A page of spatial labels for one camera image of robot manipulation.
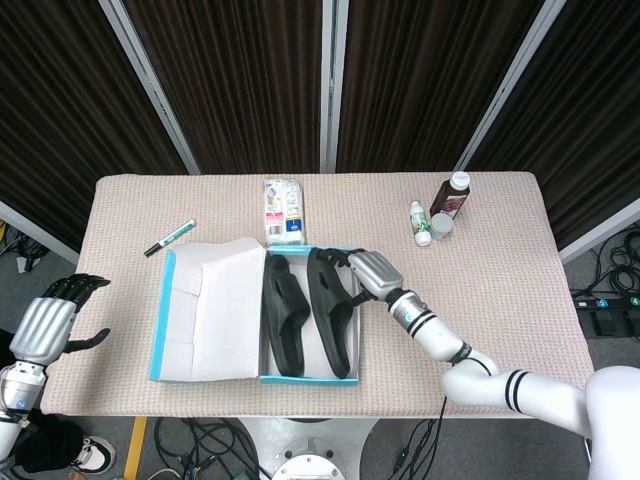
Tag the dark juice bottle white cap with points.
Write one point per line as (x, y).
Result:
(451, 197)

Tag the white black sneaker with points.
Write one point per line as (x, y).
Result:
(95, 452)

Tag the white tissue pack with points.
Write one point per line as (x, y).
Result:
(284, 207)

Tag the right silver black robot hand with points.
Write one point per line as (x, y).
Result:
(377, 275)

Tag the aluminium partition post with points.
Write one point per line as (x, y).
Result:
(35, 231)
(332, 85)
(152, 85)
(508, 85)
(600, 232)

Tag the green white marker pen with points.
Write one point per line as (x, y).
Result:
(172, 237)

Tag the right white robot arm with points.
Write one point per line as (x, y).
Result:
(475, 385)

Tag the black trouser leg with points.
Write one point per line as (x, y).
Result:
(55, 445)

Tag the beige woven table cloth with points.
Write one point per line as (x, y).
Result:
(500, 280)

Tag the black foot pedal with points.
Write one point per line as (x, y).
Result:
(605, 322)

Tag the small clear jar grey lid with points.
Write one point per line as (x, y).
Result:
(441, 227)

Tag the teal cardboard shoe box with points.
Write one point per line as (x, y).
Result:
(215, 320)

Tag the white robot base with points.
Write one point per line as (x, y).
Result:
(305, 440)

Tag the small white green bottle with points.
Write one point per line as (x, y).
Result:
(421, 222)

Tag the black rubber slipper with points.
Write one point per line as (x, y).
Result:
(285, 320)
(330, 310)

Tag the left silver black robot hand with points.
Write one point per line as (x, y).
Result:
(42, 325)

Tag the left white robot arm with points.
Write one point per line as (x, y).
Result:
(20, 390)

